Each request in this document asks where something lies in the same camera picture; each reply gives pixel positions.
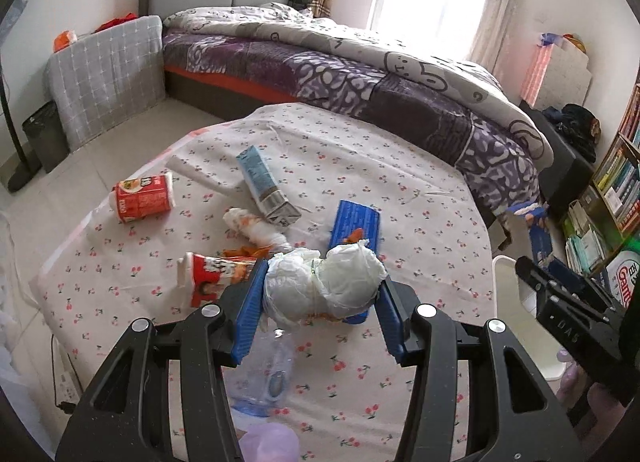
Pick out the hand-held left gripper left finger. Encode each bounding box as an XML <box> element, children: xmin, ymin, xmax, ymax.
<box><xmin>55</xmin><ymin>258</ymin><xmax>271</xmax><ymax>462</ymax></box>

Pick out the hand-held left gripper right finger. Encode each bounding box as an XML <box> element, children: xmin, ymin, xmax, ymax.
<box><xmin>375</xmin><ymin>276</ymin><xmax>576</xmax><ymax>462</ymax></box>

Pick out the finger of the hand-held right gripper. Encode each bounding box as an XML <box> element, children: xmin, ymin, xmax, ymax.
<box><xmin>515</xmin><ymin>256</ymin><xmax>621</xmax><ymax>313</ymax></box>

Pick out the white trash bin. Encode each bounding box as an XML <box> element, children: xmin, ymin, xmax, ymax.
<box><xmin>492</xmin><ymin>255</ymin><xmax>571</xmax><ymax>382</ymax></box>

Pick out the red white snack wrapper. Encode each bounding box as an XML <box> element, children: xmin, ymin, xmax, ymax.
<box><xmin>177</xmin><ymin>252</ymin><xmax>261</xmax><ymax>310</ymax></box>

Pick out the white wad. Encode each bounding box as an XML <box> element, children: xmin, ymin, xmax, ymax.
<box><xmin>262</xmin><ymin>242</ymin><xmax>388</xmax><ymax>327</ymax></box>

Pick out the white tissue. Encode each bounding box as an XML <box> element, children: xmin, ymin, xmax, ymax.
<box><xmin>222</xmin><ymin>208</ymin><xmax>296</xmax><ymax>255</ymax></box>

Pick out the blue grey milk carton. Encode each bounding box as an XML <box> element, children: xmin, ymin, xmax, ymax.
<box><xmin>236</xmin><ymin>146</ymin><xmax>302</xmax><ymax>229</ymax></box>

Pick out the person's right hand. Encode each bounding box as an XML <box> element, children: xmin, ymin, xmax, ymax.
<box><xmin>554</xmin><ymin>348</ymin><xmax>608</xmax><ymax>425</ymax></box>

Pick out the person's left hand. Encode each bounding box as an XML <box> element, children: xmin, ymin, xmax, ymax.
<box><xmin>239</xmin><ymin>423</ymin><xmax>301</xmax><ymax>462</ymax></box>

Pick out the stack of lying books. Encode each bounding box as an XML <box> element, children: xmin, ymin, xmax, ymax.
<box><xmin>562</xmin><ymin>202</ymin><xmax>626</xmax><ymax>275</ymax></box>

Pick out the clear plastic bottle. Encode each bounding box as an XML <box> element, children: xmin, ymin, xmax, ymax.
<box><xmin>227</xmin><ymin>327</ymin><xmax>296</xmax><ymax>418</ymax></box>

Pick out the black ottoman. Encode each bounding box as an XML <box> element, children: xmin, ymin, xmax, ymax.
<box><xmin>519</xmin><ymin>100</ymin><xmax>596</xmax><ymax>215</ymax></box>

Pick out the wooden bookshelf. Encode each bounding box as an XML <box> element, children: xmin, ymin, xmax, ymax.
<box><xmin>562</xmin><ymin>82</ymin><xmax>640</xmax><ymax>277</ymax></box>

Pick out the row of colourful books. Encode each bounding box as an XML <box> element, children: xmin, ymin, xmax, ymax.
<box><xmin>595</xmin><ymin>142</ymin><xmax>640</xmax><ymax>233</ymax></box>

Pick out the pile of dark clothes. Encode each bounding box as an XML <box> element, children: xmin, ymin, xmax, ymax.
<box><xmin>542</xmin><ymin>102</ymin><xmax>601</xmax><ymax>163</ymax></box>

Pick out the red paper noodle cup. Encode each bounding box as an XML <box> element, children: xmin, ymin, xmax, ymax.
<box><xmin>109</xmin><ymin>172</ymin><xmax>176</xmax><ymax>223</ymax></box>

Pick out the row of tall books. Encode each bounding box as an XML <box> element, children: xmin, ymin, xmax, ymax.
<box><xmin>617</xmin><ymin>84</ymin><xmax>640</xmax><ymax>147</ymax></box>

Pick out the white power strip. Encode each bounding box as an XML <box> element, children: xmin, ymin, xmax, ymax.
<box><xmin>50</xmin><ymin>334</ymin><xmax>83</xmax><ymax>413</ymax></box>

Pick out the white cardboard box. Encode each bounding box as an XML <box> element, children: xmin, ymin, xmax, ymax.
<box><xmin>535</xmin><ymin>36</ymin><xmax>593</xmax><ymax>110</ymax></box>

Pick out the pink gift bag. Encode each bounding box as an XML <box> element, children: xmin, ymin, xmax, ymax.
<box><xmin>520</xmin><ymin>44</ymin><xmax>553</xmax><ymax>102</ymax></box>

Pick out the purple patterned blanket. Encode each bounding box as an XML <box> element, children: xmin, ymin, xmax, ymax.
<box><xmin>161</xmin><ymin>32</ymin><xmax>541</xmax><ymax>217</ymax></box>

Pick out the black waste bin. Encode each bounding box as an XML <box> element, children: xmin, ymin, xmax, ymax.
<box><xmin>21</xmin><ymin>100</ymin><xmax>68</xmax><ymax>173</ymax></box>

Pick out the light curtain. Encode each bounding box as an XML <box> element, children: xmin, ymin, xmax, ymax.
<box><xmin>467</xmin><ymin>0</ymin><xmax>531</xmax><ymax>75</ymax></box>

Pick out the black lamp stand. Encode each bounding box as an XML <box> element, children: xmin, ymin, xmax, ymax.
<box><xmin>0</xmin><ymin>66</ymin><xmax>43</xmax><ymax>193</ymax></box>

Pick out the white printed quilt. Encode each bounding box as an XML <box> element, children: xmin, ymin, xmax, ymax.
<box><xmin>162</xmin><ymin>2</ymin><xmax>553</xmax><ymax>165</ymax></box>

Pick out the red cloth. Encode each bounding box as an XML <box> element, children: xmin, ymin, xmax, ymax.
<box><xmin>95</xmin><ymin>14</ymin><xmax>138</xmax><ymax>33</ymax></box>

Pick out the dark bed frame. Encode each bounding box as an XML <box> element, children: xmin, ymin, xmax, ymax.
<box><xmin>162</xmin><ymin>64</ymin><xmax>301</xmax><ymax>121</ymax></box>

